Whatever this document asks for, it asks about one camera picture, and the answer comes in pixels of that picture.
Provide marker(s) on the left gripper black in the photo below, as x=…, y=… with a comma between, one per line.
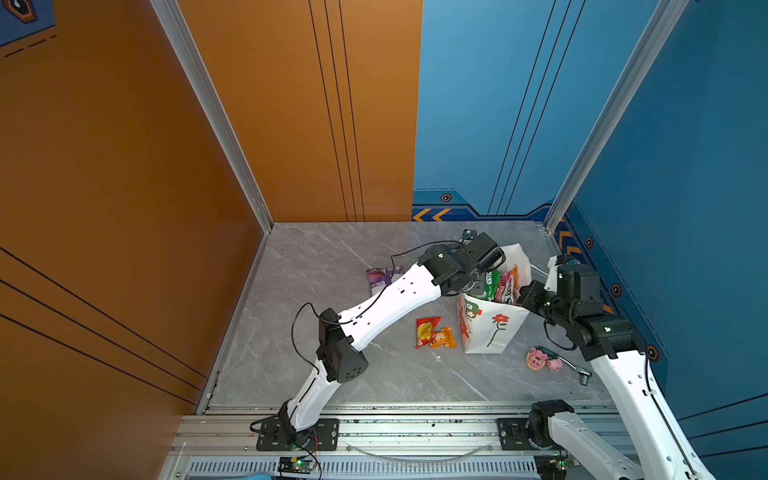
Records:
x=478, y=288

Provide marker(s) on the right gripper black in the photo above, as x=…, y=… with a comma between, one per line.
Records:
x=526, y=299

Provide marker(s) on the orange Fox's fruits candy bag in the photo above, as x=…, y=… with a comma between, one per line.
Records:
x=506, y=288

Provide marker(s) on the white floral paper bag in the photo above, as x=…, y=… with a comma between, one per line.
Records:
x=487, y=327

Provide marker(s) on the purple white snack packet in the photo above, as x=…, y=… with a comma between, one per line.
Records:
x=379, y=278

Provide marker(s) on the green Fox's candy bag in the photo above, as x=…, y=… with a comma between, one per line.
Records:
x=486, y=285

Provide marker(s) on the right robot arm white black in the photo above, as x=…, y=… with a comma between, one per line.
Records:
x=618, y=356

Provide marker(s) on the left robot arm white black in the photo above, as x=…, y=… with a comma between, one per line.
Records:
x=443, y=269

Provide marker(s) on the orange small candy packet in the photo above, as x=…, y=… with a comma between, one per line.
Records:
x=443, y=338

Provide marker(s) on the red small snack packet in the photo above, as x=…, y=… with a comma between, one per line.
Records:
x=425, y=330

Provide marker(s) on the left electronics board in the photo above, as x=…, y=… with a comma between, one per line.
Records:
x=296, y=467

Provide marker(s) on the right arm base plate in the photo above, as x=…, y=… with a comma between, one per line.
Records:
x=514, y=434

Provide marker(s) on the aluminium front rail frame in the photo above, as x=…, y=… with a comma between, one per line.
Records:
x=452, y=430

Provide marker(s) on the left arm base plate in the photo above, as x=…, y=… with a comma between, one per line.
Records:
x=272, y=437

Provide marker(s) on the right aluminium corner post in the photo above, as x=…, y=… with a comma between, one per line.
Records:
x=650, y=43

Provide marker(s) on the aluminium corner post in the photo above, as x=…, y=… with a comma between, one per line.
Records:
x=650, y=43
x=176, y=29

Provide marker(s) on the left aluminium corner post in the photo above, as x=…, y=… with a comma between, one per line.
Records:
x=176, y=29

